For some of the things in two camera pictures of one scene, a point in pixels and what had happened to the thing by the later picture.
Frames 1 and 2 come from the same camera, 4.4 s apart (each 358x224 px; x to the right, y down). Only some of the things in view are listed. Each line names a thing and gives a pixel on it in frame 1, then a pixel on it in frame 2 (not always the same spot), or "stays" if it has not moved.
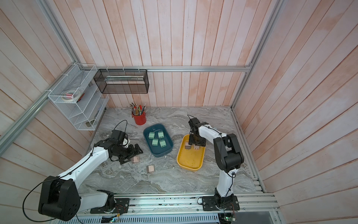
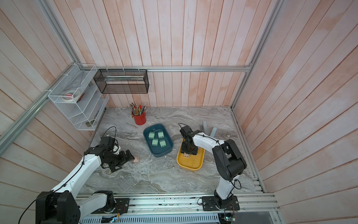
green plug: x=151 y=135 stays
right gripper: x=202 y=143 to x=183 y=149
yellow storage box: x=189 y=160 stays
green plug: x=161 y=134 stays
